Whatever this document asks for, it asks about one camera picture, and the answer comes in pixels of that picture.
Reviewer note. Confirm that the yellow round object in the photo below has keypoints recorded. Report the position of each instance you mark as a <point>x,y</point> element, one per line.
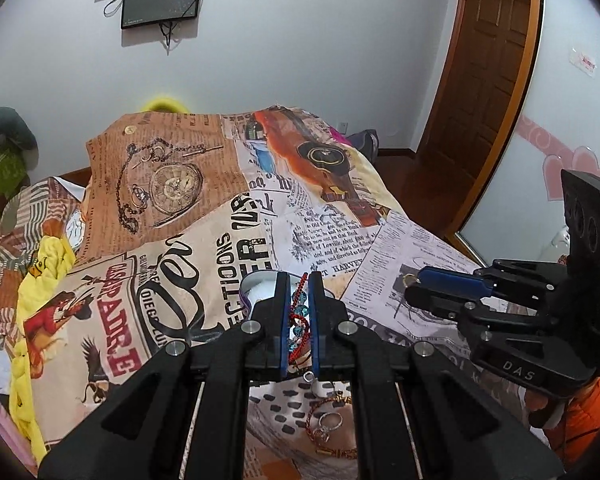
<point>166,104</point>

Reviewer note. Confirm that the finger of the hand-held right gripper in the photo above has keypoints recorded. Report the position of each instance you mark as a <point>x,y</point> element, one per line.
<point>440,305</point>
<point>455,280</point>

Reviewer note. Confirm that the newspaper print blanket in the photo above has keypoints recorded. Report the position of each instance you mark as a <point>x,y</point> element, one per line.
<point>180,220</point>

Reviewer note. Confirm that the white wall socket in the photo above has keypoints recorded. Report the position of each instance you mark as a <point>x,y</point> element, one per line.
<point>343,127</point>

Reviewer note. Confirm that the round white tin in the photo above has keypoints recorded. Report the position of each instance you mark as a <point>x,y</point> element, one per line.
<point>260,287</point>

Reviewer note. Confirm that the brown wooden door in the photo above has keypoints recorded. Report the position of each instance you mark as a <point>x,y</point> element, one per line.
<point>485,90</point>

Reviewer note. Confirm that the striped brown cloth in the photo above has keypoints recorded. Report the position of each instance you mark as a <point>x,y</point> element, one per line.
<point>35,205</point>

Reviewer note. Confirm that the yellow cloth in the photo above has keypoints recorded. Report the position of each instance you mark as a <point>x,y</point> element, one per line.
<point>55,260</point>

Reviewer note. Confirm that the person's right hand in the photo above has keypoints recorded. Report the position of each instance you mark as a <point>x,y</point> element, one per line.
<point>542,410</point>

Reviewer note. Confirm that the pink cloth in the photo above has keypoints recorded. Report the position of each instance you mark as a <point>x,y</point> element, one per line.
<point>0,425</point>

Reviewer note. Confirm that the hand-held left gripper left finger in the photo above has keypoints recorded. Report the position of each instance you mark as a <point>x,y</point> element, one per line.
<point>282,320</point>

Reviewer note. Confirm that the dark grey bag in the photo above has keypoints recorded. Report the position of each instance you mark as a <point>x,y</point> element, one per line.
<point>7,127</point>

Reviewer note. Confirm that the green printed cloth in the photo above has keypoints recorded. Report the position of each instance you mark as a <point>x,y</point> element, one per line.
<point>2,180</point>

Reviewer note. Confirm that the purple bag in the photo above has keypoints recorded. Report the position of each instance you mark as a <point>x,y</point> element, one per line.
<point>365,142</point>

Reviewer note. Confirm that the person's right forearm orange sleeve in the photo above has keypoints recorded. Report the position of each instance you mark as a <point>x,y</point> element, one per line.
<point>587,420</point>

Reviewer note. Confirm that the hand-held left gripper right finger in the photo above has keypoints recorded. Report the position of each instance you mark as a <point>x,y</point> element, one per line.
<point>317,320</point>

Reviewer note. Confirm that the white red wall sticker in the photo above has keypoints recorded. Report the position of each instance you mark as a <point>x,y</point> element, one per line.
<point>583,62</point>

